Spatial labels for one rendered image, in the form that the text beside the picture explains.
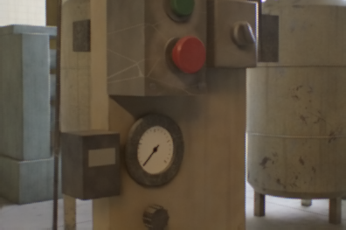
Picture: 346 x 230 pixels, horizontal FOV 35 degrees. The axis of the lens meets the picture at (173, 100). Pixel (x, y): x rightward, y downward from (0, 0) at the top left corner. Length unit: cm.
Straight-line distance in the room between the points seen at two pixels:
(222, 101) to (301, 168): 480
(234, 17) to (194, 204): 25
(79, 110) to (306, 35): 249
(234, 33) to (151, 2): 13
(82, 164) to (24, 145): 609
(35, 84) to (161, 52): 612
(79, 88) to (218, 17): 334
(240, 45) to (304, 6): 483
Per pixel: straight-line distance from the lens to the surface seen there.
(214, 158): 76
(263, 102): 563
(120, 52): 62
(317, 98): 551
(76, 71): 400
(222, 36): 67
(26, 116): 667
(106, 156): 62
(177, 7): 60
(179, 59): 58
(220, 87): 76
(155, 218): 69
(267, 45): 89
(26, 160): 673
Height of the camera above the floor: 149
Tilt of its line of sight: 2 degrees down
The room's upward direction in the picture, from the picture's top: straight up
